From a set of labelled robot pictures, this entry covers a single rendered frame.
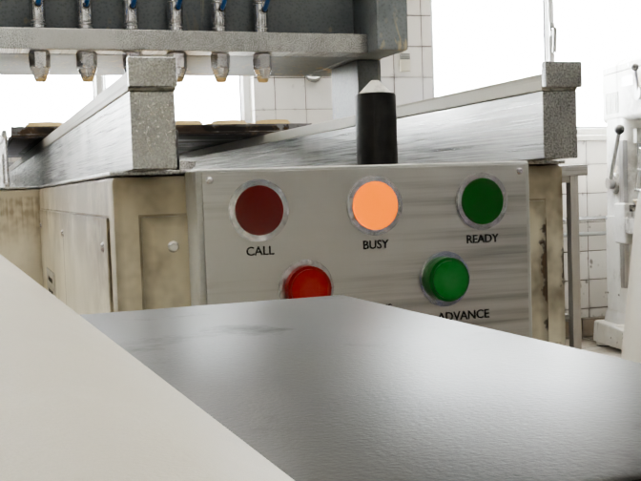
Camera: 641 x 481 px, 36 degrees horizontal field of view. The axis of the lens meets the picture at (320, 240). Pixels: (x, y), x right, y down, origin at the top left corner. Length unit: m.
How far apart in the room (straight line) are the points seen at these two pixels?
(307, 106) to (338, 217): 4.14
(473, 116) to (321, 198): 0.21
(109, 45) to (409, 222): 0.79
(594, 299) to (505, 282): 4.73
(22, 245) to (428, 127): 0.64
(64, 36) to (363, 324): 1.25
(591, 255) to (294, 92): 1.79
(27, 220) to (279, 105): 3.49
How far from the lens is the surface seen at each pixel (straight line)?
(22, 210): 1.34
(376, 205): 0.66
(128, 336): 0.16
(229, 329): 0.16
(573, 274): 4.52
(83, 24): 1.42
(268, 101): 4.75
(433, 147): 0.88
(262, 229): 0.64
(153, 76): 0.62
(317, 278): 0.64
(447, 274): 0.68
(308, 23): 1.52
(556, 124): 0.73
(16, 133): 1.32
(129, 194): 0.66
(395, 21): 1.48
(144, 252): 0.66
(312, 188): 0.65
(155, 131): 0.63
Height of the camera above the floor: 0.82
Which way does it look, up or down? 3 degrees down
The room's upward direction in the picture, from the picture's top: 2 degrees counter-clockwise
